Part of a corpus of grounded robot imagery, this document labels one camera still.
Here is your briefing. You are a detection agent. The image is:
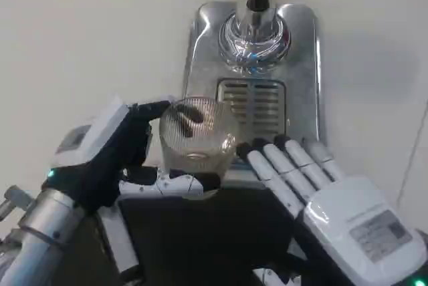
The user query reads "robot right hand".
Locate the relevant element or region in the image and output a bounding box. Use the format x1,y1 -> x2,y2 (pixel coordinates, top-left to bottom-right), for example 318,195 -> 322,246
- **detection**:
235,134 -> 428,286

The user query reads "steel drip tray with grid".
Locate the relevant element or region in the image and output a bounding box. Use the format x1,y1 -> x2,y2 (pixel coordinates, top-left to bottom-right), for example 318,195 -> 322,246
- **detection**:
181,0 -> 322,189

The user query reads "black robot torso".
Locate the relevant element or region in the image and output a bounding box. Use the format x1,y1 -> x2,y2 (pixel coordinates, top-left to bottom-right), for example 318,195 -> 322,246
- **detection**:
95,187 -> 324,286

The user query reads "clear ribbed glass cup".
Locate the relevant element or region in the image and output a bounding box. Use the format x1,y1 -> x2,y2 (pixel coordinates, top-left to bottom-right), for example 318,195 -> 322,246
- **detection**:
159,96 -> 242,184

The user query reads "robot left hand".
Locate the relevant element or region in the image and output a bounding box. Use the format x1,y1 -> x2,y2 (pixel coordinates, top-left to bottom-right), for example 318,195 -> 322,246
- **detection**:
41,96 -> 222,215

